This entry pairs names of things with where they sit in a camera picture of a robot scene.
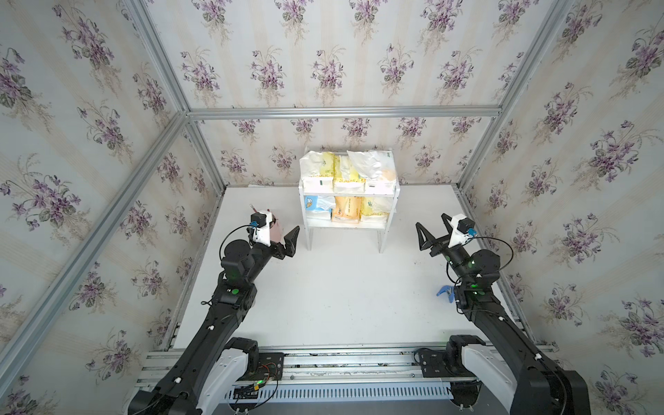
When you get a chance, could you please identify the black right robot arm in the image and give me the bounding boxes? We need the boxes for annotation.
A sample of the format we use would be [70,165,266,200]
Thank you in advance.
[415,214,591,414]

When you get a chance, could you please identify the white yellow tissue pack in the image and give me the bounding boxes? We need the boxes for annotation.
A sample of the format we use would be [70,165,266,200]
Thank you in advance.
[299,151,335,193]

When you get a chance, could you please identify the white green tissue pack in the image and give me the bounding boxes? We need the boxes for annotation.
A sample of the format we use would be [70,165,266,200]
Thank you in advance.
[347,150,398,195]

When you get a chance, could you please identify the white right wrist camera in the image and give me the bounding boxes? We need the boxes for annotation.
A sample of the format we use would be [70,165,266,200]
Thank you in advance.
[448,214,477,248]

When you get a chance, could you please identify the orange tissue pack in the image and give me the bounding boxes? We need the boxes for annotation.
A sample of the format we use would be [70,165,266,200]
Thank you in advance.
[331,196,363,224]

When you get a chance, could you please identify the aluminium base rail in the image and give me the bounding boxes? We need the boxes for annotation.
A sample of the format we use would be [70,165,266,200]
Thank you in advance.
[131,341,561,406]

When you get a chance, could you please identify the yellow floral tissue pack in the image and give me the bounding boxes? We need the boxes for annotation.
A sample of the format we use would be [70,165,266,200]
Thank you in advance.
[333,155,366,194]

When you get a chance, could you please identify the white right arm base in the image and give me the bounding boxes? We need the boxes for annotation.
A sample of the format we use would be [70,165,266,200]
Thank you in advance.
[445,335,517,413]

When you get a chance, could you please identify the pink pen holder cup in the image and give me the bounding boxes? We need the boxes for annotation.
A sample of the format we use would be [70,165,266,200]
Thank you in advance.
[266,209,282,242]

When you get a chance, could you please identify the blue plastic clip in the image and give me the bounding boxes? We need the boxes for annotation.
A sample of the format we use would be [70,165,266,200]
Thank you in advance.
[436,285,455,304]

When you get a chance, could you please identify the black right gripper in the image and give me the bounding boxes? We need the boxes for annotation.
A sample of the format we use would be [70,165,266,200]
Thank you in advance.
[417,213,472,290]

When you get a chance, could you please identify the white two-tier shelf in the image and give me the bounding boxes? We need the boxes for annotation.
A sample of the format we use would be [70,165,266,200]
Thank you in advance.
[298,150,400,252]

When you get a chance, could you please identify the yellow lower tissue pack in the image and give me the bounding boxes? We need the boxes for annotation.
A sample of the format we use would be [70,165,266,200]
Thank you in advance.
[360,196,393,223]

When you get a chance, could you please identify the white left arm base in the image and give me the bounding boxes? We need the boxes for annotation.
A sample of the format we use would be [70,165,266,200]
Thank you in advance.
[197,337,259,414]

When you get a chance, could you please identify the blue cartoon tissue pack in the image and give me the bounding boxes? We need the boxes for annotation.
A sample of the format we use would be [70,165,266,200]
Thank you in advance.
[304,195,336,221]

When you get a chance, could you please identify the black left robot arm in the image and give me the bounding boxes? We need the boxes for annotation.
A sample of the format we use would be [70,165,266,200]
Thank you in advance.
[127,220,300,414]

